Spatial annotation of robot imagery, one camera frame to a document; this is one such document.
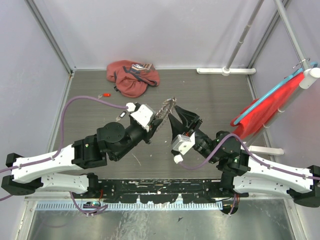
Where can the white slotted cable duct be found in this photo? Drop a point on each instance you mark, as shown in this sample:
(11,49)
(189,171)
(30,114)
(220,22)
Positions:
(65,205)

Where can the grey rack pole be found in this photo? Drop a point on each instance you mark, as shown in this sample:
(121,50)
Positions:
(244,34)

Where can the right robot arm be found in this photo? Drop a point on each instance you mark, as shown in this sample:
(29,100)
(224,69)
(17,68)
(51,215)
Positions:
(243,172)

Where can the key with black tag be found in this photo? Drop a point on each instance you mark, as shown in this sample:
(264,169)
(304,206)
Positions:
(121,116)

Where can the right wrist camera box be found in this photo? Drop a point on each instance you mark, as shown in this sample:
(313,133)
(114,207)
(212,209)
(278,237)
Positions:
(180,145)

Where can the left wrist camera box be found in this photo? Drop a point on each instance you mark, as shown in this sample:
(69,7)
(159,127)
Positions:
(143,116)

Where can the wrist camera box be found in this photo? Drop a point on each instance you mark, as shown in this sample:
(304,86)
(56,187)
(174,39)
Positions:
(180,145)
(143,116)

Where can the red cloth on hanger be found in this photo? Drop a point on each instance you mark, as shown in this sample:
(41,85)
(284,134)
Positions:
(262,113)

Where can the key with red tag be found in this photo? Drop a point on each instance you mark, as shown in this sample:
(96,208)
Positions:
(104,95)

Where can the red crumpled shirt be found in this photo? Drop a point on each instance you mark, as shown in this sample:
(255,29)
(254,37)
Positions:
(132,78)

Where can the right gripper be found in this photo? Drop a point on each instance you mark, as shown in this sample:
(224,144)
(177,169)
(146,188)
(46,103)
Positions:
(189,119)

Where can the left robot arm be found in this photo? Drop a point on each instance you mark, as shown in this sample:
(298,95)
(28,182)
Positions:
(45,173)

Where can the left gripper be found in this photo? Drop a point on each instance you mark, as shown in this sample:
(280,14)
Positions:
(156,123)

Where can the white rack base bar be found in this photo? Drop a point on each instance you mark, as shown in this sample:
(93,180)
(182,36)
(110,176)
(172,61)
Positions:
(226,71)

